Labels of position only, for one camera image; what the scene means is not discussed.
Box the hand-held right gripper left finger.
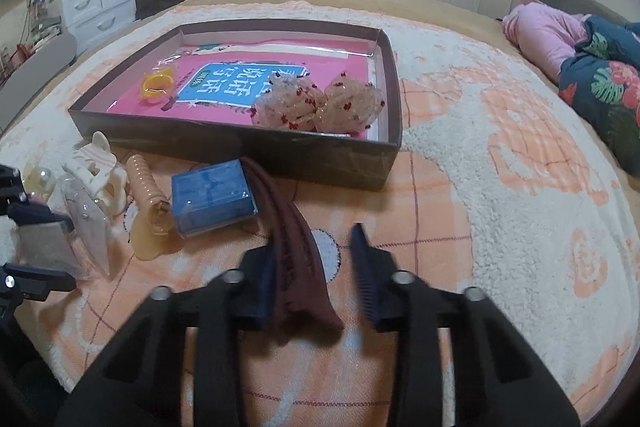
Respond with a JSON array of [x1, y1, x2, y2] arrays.
[[55, 249, 277, 427]]

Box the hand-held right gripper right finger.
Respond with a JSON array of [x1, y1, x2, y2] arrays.
[[350, 223, 581, 427]]

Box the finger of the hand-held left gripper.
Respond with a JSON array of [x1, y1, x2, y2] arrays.
[[0, 261, 77, 304], [0, 164, 60, 229]]

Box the dark red hair clip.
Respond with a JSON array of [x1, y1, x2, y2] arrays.
[[240, 157, 346, 334]]

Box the clear hair claw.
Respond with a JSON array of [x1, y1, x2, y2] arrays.
[[15, 173, 115, 282]]

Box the white hair claw clip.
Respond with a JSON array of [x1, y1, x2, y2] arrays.
[[62, 132, 129, 216]]

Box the peach spiral hair clip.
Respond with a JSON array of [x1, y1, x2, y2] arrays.
[[124, 153, 187, 261]]

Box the brown cardboard box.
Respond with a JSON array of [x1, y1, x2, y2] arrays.
[[67, 21, 404, 192]]

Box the pearl hair clip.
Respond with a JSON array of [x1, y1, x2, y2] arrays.
[[21, 163, 57, 204]]

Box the small blue box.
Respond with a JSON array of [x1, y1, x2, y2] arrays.
[[171, 159, 260, 239]]

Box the grey chair back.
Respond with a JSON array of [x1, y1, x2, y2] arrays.
[[0, 32, 79, 128]]

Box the peach and white plush blanket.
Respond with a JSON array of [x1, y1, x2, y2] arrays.
[[0, 2, 640, 427]]

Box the speckled translucent hair claw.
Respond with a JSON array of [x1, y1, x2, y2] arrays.
[[315, 73, 386, 136]]

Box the yellow rings in plastic bag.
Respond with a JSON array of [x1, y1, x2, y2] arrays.
[[141, 66, 179, 104]]

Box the pink mesh scrunchie red dots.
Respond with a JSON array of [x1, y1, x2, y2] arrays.
[[250, 73, 321, 132]]

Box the white drawer cabinet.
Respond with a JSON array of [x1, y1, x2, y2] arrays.
[[59, 0, 137, 42]]

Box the tan bedsheet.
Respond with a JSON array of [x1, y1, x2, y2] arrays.
[[75, 0, 640, 188]]

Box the blue floral quilt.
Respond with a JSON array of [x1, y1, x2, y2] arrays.
[[556, 16, 640, 176]]

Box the pink garment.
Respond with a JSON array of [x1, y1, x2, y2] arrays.
[[501, 2, 593, 84]]

